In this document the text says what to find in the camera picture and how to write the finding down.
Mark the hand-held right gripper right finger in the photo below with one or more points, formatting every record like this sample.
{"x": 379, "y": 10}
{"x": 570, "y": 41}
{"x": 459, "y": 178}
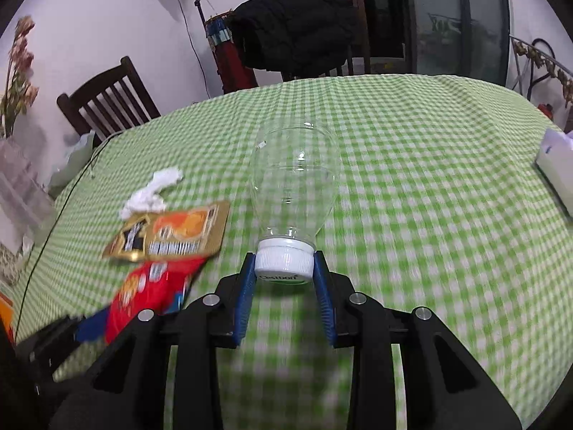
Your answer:
{"x": 323, "y": 300}

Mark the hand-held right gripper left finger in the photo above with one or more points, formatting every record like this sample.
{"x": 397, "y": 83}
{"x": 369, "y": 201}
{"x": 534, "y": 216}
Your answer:
{"x": 244, "y": 300}

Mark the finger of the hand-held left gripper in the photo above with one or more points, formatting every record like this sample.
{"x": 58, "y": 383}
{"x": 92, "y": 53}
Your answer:
{"x": 51, "y": 338}

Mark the red snack packet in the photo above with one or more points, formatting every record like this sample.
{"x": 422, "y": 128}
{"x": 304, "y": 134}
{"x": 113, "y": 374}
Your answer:
{"x": 143, "y": 291}

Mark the clear plastic bottle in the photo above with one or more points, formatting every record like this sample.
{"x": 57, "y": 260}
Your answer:
{"x": 291, "y": 179}

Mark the gold snack packet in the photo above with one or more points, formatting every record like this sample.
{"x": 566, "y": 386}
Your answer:
{"x": 179, "y": 230}

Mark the white crumpled tissue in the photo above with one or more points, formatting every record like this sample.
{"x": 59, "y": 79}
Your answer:
{"x": 147, "y": 197}

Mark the green checkered tablecloth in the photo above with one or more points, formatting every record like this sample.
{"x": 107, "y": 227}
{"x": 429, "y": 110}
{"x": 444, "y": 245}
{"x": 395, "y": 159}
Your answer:
{"x": 425, "y": 188}

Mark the clear glass vase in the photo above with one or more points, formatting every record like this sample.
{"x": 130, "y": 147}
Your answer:
{"x": 18, "y": 179}

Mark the white plastic bag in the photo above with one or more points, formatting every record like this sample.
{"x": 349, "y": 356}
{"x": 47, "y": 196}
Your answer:
{"x": 74, "y": 156}

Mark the red hanging cloth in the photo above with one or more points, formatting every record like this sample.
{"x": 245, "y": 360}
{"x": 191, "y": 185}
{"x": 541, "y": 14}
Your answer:
{"x": 232, "y": 67}

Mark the dark wooden chair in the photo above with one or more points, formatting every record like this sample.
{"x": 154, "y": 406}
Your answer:
{"x": 107, "y": 103}

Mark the purple tissue pack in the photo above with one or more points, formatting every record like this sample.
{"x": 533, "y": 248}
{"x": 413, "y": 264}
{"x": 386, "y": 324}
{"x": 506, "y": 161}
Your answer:
{"x": 557, "y": 165}

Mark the dried flowers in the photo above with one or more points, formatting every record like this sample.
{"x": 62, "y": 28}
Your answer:
{"x": 20, "y": 67}

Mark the black jacket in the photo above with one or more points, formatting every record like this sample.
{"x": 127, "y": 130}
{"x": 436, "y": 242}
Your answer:
{"x": 295, "y": 27}

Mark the sliding glass door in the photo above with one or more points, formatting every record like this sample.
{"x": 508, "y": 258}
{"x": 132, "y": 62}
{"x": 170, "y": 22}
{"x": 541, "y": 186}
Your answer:
{"x": 447, "y": 9}

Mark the metal drying rack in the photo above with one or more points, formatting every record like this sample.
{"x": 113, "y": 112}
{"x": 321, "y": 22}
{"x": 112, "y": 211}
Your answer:
{"x": 541, "y": 67}

